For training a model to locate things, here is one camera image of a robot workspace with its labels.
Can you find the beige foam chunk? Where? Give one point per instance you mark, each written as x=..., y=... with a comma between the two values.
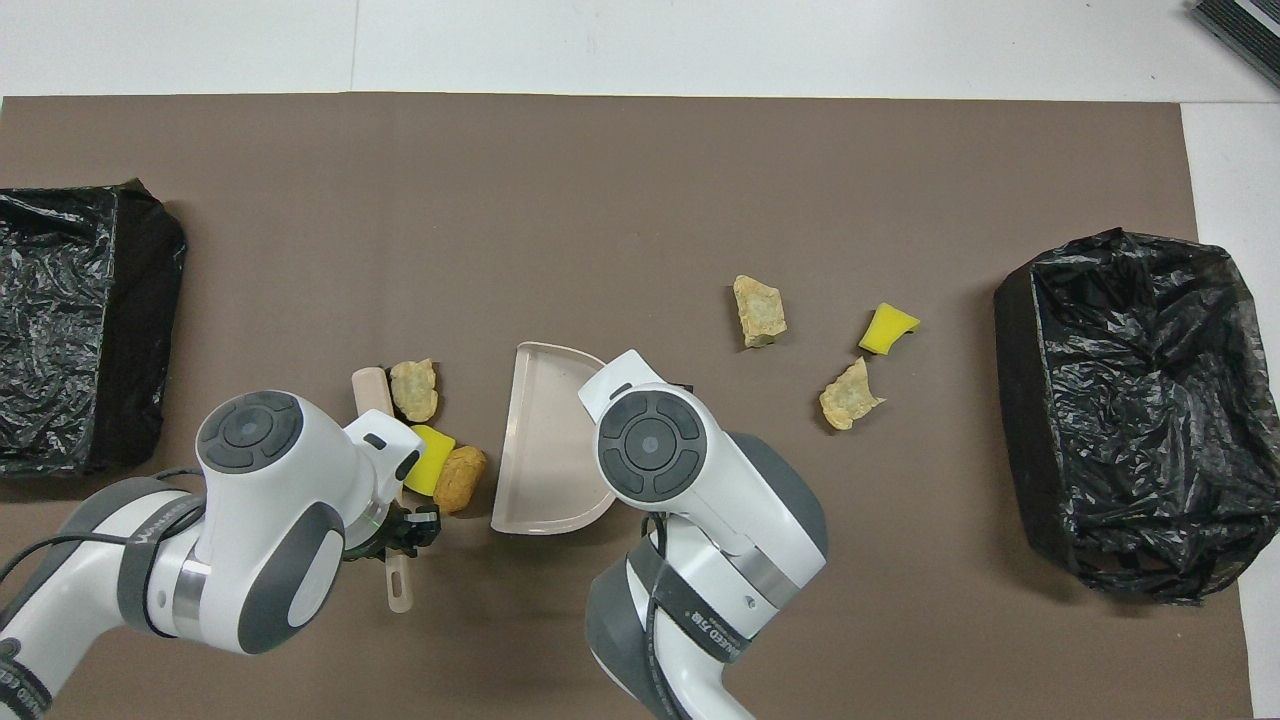
x=850, y=396
x=413, y=390
x=760, y=310

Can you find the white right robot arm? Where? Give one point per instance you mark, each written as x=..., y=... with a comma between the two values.
x=650, y=440

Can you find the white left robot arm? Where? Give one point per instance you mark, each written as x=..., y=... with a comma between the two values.
x=250, y=430

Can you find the dark grey ribbed device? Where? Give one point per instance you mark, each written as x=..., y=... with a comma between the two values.
x=1240, y=35

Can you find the beige hand brush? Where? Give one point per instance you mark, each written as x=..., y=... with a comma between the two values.
x=372, y=392

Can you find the bin wrapped in black bag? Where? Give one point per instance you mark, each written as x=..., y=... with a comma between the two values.
x=70, y=330

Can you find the brown potato-shaped nugget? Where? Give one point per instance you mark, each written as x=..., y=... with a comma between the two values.
x=460, y=480

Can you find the brown table mat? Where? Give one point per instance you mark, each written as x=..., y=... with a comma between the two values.
x=500, y=170

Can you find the beige plastic dustpan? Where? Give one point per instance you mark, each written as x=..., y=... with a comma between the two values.
x=545, y=450

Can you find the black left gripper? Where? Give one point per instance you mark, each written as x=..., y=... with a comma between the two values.
x=375, y=535

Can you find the open bin with black bag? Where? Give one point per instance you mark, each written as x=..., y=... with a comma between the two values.
x=1140, y=400

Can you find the yellow sponge piece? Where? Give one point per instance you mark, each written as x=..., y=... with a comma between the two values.
x=432, y=465
x=888, y=330

